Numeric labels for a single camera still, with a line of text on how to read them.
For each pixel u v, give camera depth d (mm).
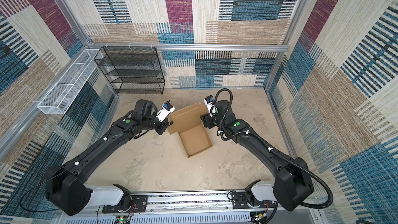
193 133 937
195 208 729
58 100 703
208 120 717
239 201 729
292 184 401
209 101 700
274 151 458
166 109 685
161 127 700
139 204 734
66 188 393
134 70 1116
